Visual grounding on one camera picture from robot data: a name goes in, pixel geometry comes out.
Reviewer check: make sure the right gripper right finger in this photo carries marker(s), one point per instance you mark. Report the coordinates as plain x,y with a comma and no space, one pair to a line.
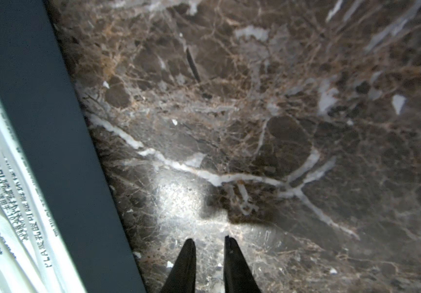
236,273

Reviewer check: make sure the blue storage box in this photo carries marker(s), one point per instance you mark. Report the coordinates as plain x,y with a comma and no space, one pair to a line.
41,103

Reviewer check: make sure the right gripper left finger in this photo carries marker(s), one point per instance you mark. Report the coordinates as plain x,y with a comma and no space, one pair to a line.
182,278

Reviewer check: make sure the white straw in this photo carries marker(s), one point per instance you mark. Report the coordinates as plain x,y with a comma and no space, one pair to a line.
33,256

